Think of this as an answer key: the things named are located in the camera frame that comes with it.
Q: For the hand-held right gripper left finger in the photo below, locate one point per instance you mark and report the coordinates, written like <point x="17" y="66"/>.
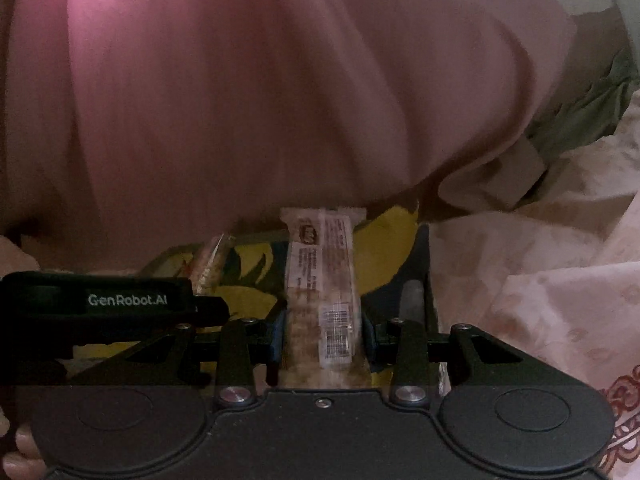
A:
<point x="278" y="340"/>

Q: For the floral bedsheet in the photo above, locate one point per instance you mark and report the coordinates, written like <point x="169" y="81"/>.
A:
<point x="550" y="260"/>

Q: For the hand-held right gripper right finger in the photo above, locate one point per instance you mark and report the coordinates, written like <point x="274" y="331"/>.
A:
<point x="368" y="337"/>

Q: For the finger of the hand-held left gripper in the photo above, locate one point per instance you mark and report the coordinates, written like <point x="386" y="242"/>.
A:
<point x="212" y="310"/>

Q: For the grey box with yellow print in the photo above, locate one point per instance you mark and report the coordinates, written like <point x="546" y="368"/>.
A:
<point x="390" y="240"/>

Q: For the green cloth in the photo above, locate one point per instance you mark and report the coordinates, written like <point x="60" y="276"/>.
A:
<point x="585" y="115"/>

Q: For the small clear snack packet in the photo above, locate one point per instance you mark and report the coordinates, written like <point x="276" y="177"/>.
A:
<point x="212" y="265"/>

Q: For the pink pillow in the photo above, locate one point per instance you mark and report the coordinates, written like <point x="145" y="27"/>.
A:
<point x="250" y="85"/>

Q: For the person's left hand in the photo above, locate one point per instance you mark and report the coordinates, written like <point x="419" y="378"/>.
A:
<point x="17" y="452"/>

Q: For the clear snack bar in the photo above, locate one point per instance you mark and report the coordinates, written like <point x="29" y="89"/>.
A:
<point x="310" y="270"/>

